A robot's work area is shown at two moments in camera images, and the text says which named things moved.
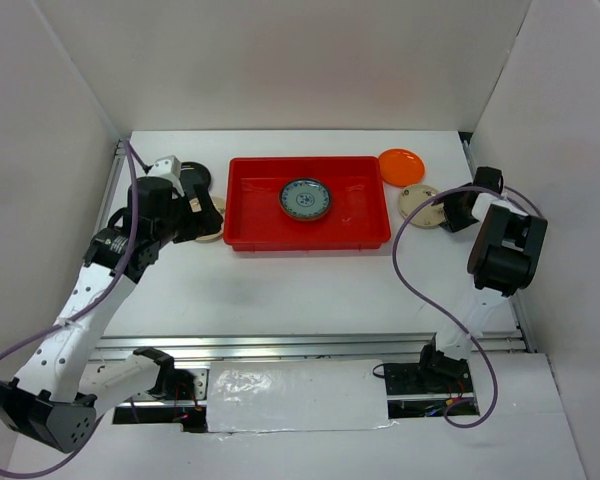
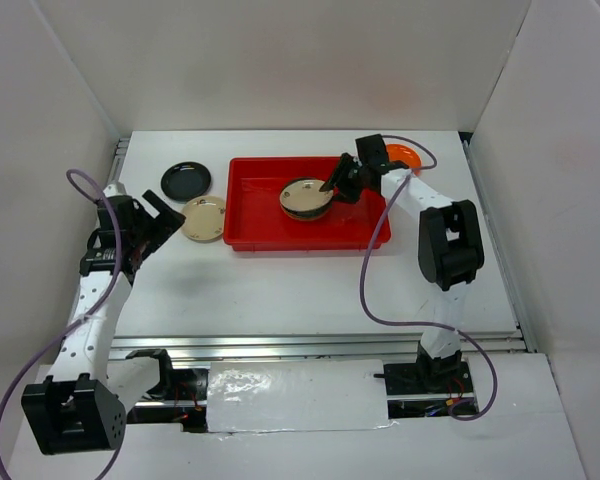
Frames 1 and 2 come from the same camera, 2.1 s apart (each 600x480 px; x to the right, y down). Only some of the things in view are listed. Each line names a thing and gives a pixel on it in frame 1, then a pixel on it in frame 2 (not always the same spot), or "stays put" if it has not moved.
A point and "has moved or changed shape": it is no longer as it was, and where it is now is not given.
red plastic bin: x=358 y=217 stays put
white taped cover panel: x=297 y=395 stays put
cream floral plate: x=426 y=217 has moved or changed shape
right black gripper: x=454 y=222 to x=338 y=178
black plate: x=191 y=174 stays put
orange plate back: x=401 y=167 stays put
